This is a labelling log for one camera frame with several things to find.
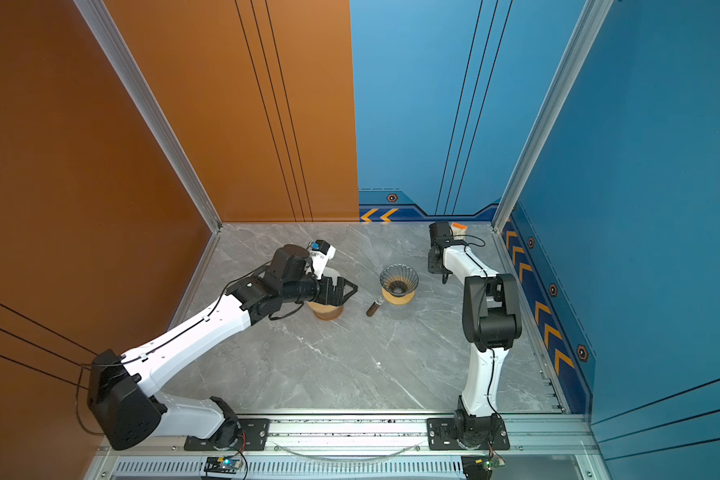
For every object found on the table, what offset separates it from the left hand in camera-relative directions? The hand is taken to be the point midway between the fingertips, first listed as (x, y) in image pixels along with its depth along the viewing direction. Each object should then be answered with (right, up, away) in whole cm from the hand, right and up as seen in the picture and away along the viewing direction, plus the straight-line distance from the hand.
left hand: (346, 283), depth 76 cm
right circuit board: (+32, -43, -5) cm, 54 cm away
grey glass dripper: (+15, 0, +11) cm, 18 cm away
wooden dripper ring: (-7, -10, +10) cm, 15 cm away
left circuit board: (-29, -43, -5) cm, 52 cm away
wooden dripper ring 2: (+14, -6, +9) cm, 18 cm away
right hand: (+31, +3, +25) cm, 40 cm away
